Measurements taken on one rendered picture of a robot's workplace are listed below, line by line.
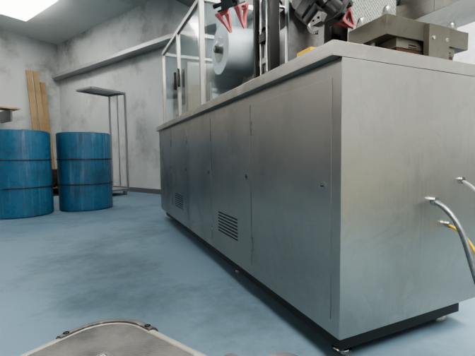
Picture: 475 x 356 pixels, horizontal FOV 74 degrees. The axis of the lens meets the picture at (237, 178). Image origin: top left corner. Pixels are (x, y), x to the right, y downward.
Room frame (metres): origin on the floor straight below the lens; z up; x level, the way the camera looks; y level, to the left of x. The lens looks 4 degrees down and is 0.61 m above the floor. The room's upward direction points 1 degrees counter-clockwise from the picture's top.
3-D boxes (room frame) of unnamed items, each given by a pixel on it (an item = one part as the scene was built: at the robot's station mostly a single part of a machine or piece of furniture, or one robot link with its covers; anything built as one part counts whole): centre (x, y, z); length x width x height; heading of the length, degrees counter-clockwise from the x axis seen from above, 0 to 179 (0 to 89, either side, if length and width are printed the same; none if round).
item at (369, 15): (1.23, -0.51, 1.11); 0.23 x 0.01 x 0.18; 114
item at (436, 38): (1.06, -0.65, 0.96); 0.10 x 0.03 x 0.11; 114
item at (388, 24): (1.14, -0.60, 1.00); 0.40 x 0.16 x 0.06; 114
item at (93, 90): (5.12, 2.15, 0.83); 0.62 x 0.50 x 1.67; 143
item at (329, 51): (2.11, -0.03, 0.88); 2.52 x 0.66 x 0.04; 24
